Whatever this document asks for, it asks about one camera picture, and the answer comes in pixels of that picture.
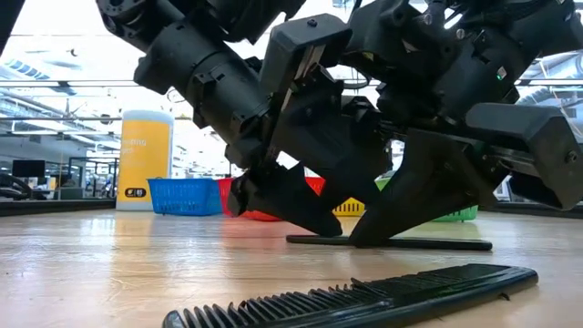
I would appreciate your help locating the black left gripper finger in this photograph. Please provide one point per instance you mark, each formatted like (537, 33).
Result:
(346, 146)
(291, 200)

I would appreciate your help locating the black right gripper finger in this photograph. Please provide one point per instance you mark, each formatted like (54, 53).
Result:
(428, 191)

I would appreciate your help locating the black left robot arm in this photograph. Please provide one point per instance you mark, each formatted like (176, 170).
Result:
(200, 68)

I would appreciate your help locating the red plastic basket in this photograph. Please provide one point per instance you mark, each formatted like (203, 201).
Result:
(315, 184)

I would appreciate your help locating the green plastic basket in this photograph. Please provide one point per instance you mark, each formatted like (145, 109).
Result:
(455, 214)

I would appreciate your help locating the yellow plastic basket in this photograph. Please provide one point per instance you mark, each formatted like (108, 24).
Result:
(350, 208)

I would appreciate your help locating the blue plastic basket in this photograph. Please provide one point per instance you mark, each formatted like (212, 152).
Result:
(184, 197)

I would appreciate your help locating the yellow and white pillar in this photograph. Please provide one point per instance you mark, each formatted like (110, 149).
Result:
(146, 155)

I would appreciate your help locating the black monitor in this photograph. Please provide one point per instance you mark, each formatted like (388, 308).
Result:
(28, 168)

